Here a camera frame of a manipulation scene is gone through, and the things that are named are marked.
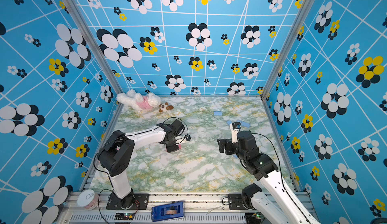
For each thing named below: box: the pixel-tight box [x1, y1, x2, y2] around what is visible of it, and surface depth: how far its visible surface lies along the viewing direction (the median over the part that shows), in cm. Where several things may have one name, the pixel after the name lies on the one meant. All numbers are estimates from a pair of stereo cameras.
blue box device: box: [151, 201, 184, 222], surface depth 68 cm
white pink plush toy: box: [116, 89, 162, 112], surface depth 107 cm
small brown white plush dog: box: [158, 101, 174, 113], surface depth 111 cm
